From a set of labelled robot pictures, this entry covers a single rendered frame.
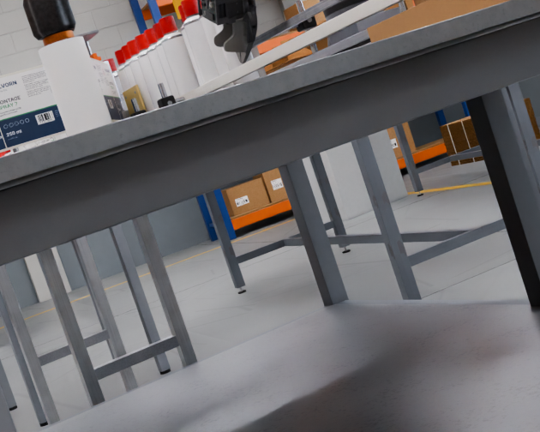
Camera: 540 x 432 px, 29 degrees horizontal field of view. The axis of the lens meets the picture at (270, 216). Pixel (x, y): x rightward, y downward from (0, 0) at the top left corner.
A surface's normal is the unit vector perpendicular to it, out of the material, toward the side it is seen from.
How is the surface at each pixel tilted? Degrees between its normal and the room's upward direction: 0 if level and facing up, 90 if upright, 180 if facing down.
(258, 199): 90
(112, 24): 90
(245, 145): 90
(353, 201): 90
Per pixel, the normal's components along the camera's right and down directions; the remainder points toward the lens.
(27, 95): 0.49, -0.10
